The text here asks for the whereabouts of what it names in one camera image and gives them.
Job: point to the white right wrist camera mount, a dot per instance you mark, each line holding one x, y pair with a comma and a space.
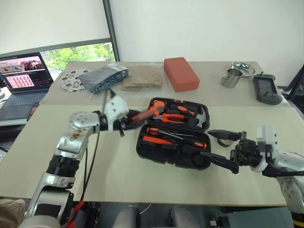
267, 137

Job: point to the black handheld controller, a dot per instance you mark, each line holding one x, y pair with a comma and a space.
267, 89

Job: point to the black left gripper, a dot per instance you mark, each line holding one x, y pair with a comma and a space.
122, 123

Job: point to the beige folded cloth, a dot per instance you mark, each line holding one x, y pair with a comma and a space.
142, 79

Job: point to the black electrical tape roll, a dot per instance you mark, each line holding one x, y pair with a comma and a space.
224, 143

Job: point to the dark folded cloth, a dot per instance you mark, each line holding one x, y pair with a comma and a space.
102, 78

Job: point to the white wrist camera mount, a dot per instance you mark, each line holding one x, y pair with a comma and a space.
267, 137
116, 105

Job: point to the claw hammer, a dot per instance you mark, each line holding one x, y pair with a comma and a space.
202, 117

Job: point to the orange black tape measure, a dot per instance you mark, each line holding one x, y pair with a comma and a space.
158, 103

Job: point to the red orange brick block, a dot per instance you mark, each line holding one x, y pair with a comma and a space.
181, 73

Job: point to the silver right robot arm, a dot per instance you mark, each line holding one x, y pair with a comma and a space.
289, 166

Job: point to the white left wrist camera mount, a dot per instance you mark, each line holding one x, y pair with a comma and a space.
116, 105

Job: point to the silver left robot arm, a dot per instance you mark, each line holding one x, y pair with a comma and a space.
73, 137

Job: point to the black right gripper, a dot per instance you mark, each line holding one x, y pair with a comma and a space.
249, 152

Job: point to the perforated metal disc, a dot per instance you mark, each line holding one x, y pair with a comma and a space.
67, 82

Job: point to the steel cup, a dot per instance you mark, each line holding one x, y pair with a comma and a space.
230, 79

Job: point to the black shaft screwdriver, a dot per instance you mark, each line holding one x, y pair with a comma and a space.
152, 130

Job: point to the steel bowl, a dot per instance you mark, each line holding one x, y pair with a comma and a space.
248, 69

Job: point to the black tool case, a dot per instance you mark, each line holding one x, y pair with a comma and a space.
166, 156

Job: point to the grey rounded shape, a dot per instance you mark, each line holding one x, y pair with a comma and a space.
184, 217
126, 217

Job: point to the orange tester screwdriver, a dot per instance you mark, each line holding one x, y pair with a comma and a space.
156, 140

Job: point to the open laptop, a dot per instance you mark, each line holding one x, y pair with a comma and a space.
23, 76

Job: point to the silver shaft screwdriver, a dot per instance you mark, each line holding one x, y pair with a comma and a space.
197, 144

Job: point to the dark window frame post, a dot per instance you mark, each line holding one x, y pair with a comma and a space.
111, 31

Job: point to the beige fabric bundle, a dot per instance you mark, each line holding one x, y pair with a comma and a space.
12, 213

